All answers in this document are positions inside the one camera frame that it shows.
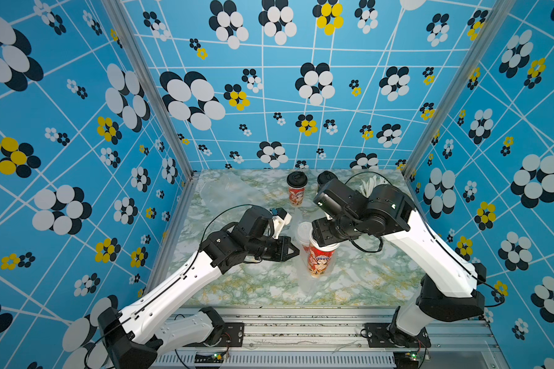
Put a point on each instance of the white wrapped straws bundle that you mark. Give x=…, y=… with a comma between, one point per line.
x=369, y=184

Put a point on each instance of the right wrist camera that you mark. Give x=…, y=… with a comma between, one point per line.
x=336, y=198

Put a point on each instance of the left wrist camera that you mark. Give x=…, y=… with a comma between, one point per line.
x=280, y=219

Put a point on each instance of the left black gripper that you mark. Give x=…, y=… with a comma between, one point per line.
x=283, y=253

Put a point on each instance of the aluminium corner post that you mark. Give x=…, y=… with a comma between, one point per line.
x=120, y=22
x=497, y=16

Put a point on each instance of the red cup white lid front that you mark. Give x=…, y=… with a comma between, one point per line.
x=302, y=235

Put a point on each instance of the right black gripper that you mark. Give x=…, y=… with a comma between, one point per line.
x=321, y=232

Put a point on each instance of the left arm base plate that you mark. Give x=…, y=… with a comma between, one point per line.
x=229, y=334

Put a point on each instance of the right aluminium corner post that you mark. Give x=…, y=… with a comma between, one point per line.
x=497, y=16

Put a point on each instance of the red cup white lid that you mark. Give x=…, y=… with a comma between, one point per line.
x=302, y=235
x=319, y=257

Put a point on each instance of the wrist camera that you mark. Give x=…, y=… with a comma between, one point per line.
x=280, y=219
x=336, y=198

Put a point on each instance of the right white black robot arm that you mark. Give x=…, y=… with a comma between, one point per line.
x=448, y=290

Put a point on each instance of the left aluminium corner post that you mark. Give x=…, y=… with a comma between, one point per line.
x=120, y=22

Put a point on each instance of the aluminium rail frame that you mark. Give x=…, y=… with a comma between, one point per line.
x=328, y=337

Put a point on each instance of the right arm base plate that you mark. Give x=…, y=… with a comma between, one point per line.
x=379, y=335

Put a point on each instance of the red cup black lid left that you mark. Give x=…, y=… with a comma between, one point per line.
x=297, y=182

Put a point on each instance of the red cup black lid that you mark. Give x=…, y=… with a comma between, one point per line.
x=324, y=177
x=297, y=182

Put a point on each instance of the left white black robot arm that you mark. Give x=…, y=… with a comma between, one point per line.
x=135, y=336

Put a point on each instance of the red cup black lid right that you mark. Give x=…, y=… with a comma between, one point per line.
x=324, y=177

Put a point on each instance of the clear plastic carrier bag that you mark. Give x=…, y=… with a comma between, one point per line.
x=307, y=283

